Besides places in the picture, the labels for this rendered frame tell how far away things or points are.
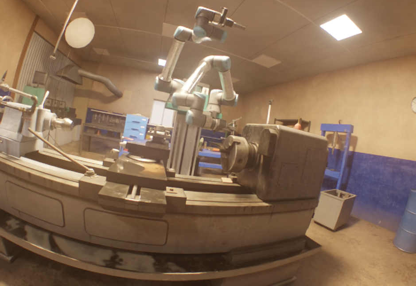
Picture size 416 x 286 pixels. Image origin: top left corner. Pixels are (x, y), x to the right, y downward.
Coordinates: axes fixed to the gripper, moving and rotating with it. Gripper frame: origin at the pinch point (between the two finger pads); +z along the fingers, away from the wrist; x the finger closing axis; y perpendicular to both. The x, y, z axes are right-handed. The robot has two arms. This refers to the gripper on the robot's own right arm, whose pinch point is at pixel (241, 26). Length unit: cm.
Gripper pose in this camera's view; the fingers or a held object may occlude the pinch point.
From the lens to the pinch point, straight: 139.4
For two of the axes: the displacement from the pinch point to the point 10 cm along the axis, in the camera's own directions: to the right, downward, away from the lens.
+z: 9.4, 1.7, 2.9
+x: 1.0, 6.8, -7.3
